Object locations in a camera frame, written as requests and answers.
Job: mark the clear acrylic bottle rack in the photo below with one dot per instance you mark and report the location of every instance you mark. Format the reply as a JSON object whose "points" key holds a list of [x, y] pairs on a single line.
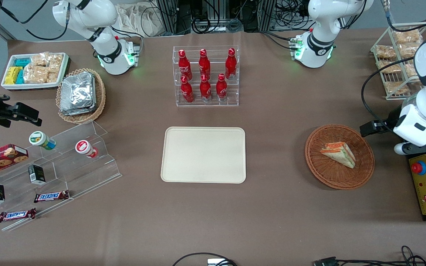
{"points": [[213, 104]]}

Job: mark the teal snack pack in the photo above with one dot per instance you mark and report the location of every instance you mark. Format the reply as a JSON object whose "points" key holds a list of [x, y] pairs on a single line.
{"points": [[20, 77], [23, 62]]}

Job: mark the yellow snack pack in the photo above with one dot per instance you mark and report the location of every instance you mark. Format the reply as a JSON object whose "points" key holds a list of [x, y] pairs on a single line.
{"points": [[12, 75]]}

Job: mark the oval light wicker basket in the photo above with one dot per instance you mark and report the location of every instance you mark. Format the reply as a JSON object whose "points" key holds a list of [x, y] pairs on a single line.
{"points": [[100, 99]]}

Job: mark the clear bag of crackers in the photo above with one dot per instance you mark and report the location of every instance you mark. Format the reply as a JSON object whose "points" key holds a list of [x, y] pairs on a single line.
{"points": [[52, 77], [40, 59], [35, 74], [56, 62]]}

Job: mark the red cola bottle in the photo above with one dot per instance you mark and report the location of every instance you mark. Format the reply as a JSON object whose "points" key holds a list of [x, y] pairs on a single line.
{"points": [[187, 92], [230, 66], [184, 66], [205, 90], [204, 64], [221, 90]]}

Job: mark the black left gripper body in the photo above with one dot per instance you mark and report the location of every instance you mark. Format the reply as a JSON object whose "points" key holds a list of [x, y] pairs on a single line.
{"points": [[389, 123]]}

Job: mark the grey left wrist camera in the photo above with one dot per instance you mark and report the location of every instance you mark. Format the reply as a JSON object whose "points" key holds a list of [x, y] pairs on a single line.
{"points": [[401, 148]]}

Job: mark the green lid yoghurt cup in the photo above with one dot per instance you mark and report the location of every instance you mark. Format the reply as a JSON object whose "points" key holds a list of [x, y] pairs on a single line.
{"points": [[40, 139]]}

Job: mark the clear acrylic stepped shelf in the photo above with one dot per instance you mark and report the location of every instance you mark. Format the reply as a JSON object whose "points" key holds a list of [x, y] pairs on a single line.
{"points": [[87, 173]]}

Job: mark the white cloth bag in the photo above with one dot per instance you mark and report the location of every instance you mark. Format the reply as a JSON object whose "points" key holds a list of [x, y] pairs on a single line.
{"points": [[139, 18]]}

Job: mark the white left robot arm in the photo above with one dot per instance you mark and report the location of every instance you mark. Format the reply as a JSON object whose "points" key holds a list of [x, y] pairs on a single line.
{"points": [[320, 40]]}

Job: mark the white plug connector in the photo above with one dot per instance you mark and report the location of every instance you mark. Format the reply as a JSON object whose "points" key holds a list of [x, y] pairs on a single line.
{"points": [[215, 262]]}

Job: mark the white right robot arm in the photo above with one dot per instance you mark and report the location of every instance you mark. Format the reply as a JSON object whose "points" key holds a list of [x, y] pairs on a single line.
{"points": [[105, 55]]}

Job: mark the white rectangular snack tray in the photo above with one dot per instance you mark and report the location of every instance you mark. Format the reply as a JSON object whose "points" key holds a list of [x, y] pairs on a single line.
{"points": [[31, 86]]}

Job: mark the silver foil pack stack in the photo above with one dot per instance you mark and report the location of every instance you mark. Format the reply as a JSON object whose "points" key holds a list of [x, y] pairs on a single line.
{"points": [[78, 94]]}

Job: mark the snickers chocolate bar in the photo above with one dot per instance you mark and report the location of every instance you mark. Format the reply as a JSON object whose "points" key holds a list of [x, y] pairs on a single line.
{"points": [[51, 196], [17, 215]]}

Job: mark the beige plastic tray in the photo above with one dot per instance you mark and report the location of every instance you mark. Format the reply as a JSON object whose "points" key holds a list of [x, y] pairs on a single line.
{"points": [[203, 155]]}

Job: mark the red lid yoghurt cup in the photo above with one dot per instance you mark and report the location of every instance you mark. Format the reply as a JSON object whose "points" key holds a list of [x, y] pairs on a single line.
{"points": [[84, 147]]}

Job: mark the triangular sandwich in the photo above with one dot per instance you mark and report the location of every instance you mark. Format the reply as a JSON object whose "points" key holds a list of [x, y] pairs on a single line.
{"points": [[340, 153]]}

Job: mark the round brown wicker basket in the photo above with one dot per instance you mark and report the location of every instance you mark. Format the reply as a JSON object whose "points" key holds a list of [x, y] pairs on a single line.
{"points": [[324, 170]]}

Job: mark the wrapped brown pastry pack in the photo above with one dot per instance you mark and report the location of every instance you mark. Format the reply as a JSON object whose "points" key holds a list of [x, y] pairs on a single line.
{"points": [[386, 66], [407, 36], [385, 51], [409, 50], [409, 69], [397, 88]]}

